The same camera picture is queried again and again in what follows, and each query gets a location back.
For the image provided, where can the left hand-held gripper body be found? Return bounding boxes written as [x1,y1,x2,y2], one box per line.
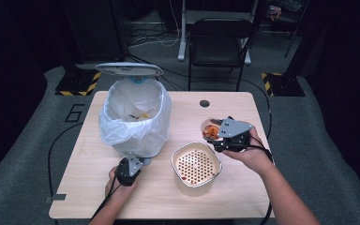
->
[115,154,145,188]

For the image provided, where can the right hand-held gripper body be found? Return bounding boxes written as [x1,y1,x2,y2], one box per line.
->
[210,115,254,154]

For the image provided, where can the small clear cup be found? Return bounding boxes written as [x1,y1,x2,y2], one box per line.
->
[200,117,223,142]

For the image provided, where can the orange food scrap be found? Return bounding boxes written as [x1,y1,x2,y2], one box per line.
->
[203,125,221,141]

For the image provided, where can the white perforated strainer basket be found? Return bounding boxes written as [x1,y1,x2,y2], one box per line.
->
[170,141,223,188]

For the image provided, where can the white plastic trash bag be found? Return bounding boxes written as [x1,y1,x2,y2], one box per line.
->
[97,78,173,158]

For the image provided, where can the yellow scraps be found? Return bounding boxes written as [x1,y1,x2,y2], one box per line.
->
[128,112,152,121]

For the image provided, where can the grey pedal trash can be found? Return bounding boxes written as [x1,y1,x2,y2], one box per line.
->
[95,61,164,167]

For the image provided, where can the person's left hand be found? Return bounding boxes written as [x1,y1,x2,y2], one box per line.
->
[105,166,139,203]

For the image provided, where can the person's right hand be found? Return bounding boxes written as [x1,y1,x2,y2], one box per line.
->
[222,126,275,176]

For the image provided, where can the black folding chair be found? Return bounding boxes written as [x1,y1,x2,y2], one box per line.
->
[187,17,255,92]

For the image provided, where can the grey floor tape strip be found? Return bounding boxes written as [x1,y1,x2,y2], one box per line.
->
[44,193,68,204]

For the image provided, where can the left hand-held gripper cable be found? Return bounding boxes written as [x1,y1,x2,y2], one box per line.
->
[89,172,122,223]

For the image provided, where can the hand-held gripper cable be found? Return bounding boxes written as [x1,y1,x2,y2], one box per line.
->
[89,172,122,223]
[247,135,276,225]

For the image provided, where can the right hand-held gripper cable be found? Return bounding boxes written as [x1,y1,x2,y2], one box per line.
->
[247,135,276,225]

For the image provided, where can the striped black base plate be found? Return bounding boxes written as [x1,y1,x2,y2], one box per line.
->
[261,72,307,98]
[54,68,102,97]

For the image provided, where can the black floor cable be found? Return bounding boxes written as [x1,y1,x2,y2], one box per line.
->
[47,122,84,199]

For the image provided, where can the white metal desk frame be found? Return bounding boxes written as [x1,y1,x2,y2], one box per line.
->
[177,0,253,66]

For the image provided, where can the white floor cable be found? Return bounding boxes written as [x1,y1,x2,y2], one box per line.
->
[127,0,182,51]

